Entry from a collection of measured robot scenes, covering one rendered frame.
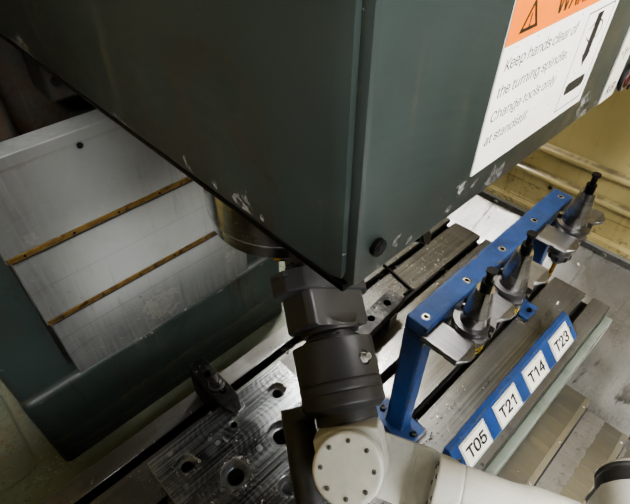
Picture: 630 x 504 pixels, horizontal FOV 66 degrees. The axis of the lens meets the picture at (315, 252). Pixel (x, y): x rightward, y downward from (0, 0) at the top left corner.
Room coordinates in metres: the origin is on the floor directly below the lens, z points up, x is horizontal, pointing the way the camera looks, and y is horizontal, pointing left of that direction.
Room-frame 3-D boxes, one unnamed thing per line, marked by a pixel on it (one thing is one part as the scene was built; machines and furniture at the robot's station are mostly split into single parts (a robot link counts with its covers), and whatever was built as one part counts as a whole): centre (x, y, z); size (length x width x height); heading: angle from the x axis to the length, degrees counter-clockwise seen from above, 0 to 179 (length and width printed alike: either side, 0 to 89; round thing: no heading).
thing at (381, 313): (0.65, -0.10, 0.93); 0.26 x 0.05 x 0.06; 139
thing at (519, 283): (0.54, -0.32, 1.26); 0.04 x 0.04 x 0.07
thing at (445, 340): (0.42, -0.20, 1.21); 0.07 x 0.05 x 0.01; 44
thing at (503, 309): (0.50, -0.28, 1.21); 0.07 x 0.05 x 0.01; 44
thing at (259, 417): (0.36, 0.09, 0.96); 0.29 x 0.23 x 0.05; 134
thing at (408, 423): (0.46, -0.16, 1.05); 0.10 x 0.05 x 0.30; 44
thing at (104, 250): (0.74, 0.34, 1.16); 0.48 x 0.05 x 0.51; 134
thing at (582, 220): (0.69, -0.48, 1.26); 0.04 x 0.04 x 0.07
